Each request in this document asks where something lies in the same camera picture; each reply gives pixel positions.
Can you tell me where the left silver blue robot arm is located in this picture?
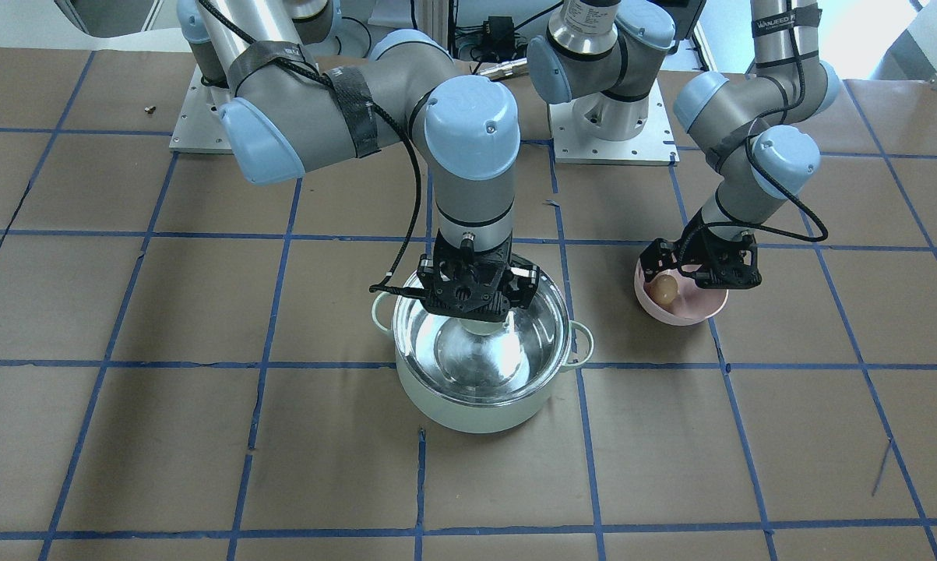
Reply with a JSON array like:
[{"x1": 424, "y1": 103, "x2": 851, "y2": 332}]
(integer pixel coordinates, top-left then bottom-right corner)
[{"x1": 527, "y1": 1, "x2": 840, "y2": 290}]

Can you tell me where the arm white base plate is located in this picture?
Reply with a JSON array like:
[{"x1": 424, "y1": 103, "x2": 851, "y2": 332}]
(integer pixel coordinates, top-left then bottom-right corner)
[
  {"x1": 169, "y1": 67, "x2": 232, "y2": 155},
  {"x1": 548, "y1": 82, "x2": 679, "y2": 166}
]

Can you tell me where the beige egg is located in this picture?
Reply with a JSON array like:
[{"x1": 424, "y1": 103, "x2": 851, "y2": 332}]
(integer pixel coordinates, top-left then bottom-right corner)
[{"x1": 647, "y1": 273, "x2": 679, "y2": 309}]

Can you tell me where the light green steel pot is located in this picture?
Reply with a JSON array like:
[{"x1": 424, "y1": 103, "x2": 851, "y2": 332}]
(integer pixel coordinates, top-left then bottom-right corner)
[{"x1": 372, "y1": 269, "x2": 596, "y2": 434}]

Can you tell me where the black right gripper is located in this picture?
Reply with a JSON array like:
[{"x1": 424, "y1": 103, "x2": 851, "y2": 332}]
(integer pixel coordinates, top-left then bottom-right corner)
[{"x1": 417, "y1": 235, "x2": 541, "y2": 323}]

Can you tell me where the pink bowl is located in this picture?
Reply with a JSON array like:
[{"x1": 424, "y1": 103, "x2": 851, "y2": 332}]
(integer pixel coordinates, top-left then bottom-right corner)
[{"x1": 635, "y1": 262, "x2": 729, "y2": 326}]

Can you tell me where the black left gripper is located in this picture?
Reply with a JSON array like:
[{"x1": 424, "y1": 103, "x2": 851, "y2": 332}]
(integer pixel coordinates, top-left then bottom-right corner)
[{"x1": 639, "y1": 233, "x2": 763, "y2": 290}]

